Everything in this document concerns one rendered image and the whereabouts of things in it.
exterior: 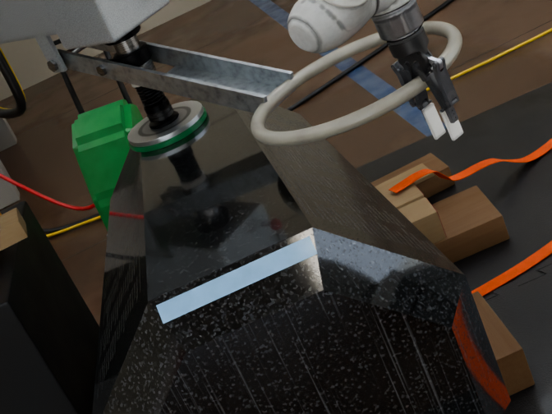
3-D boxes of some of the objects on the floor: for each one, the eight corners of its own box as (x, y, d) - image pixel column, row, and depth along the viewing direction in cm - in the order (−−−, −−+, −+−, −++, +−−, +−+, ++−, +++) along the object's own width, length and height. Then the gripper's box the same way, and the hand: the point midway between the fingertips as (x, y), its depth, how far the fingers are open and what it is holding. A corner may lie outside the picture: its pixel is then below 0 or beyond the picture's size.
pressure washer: (131, 227, 425) (34, 46, 388) (204, 203, 417) (113, 16, 379) (112, 272, 395) (6, 80, 357) (191, 247, 386) (90, 49, 348)
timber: (535, 384, 246) (522, 347, 241) (491, 404, 246) (477, 368, 241) (489, 324, 273) (477, 290, 268) (450, 342, 273) (437, 308, 268)
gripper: (448, 19, 183) (492, 127, 192) (387, 25, 198) (431, 125, 207) (420, 39, 180) (467, 148, 189) (361, 43, 195) (407, 144, 204)
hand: (443, 122), depth 197 cm, fingers closed on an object, 4 cm apart
